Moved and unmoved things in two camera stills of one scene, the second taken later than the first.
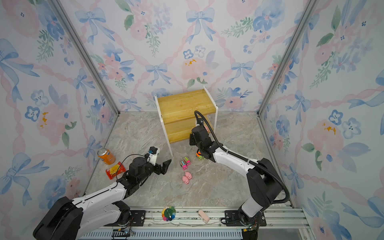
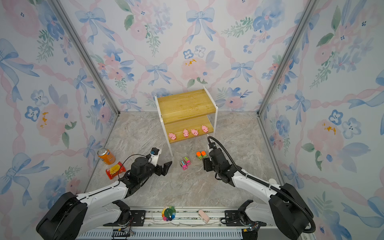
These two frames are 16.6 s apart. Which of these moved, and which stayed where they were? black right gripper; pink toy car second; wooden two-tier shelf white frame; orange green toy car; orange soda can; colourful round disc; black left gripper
Moved: black right gripper
Stayed: orange soda can; pink toy car second; orange green toy car; wooden two-tier shelf white frame; colourful round disc; black left gripper
